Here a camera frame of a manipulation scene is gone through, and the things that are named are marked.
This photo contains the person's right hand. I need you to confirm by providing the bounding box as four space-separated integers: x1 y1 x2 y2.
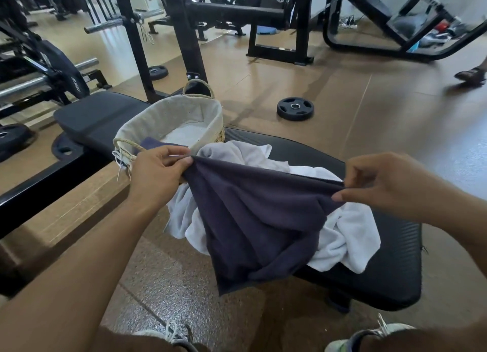
331 152 438 224

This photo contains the person's left hand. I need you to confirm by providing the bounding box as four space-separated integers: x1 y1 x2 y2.
127 145 194 212

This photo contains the dark purple towel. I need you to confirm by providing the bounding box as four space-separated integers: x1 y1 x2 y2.
182 156 347 296
141 137 183 151

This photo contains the white towel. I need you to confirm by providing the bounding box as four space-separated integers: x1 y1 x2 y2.
159 121 212 145
164 165 382 274

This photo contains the woven basket with white liner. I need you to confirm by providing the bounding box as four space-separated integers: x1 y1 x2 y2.
112 78 226 185

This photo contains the person's left forearm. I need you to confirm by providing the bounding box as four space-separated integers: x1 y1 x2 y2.
0 195 168 352

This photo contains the person's right white shoe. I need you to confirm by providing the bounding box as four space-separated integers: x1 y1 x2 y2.
325 313 415 352

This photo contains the person's white shoe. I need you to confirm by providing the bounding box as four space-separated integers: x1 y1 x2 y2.
133 319 198 352
325 313 415 352

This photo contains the person's left white shoe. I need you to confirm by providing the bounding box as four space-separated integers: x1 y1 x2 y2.
133 319 198 352

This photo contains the person's right leg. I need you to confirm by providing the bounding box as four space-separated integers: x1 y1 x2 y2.
357 327 487 352

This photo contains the person's leg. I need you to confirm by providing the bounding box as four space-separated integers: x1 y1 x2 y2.
91 325 210 352
357 327 487 352

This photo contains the person's left leg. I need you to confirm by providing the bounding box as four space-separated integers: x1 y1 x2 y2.
91 325 210 352

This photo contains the black padded weight bench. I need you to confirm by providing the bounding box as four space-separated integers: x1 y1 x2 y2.
53 91 423 312

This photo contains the large black weight plate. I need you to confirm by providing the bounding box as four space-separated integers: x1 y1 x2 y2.
51 133 86 160

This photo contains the black steel base beam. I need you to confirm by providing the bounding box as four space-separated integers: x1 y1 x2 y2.
0 154 115 238

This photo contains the black bumper plate white print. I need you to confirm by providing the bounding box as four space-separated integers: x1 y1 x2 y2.
36 40 91 100

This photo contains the black steel squat rack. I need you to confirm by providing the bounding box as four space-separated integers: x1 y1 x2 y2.
84 0 208 104

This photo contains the silver steel barbell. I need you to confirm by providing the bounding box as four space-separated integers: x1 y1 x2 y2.
84 8 165 34
0 58 99 102

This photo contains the black metal stool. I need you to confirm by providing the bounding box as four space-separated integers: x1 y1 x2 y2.
80 0 117 26

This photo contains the black bench press frame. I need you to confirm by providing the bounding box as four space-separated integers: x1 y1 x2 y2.
186 0 315 67

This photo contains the black barbell stand frame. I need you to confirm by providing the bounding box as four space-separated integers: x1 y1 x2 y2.
0 21 113 119

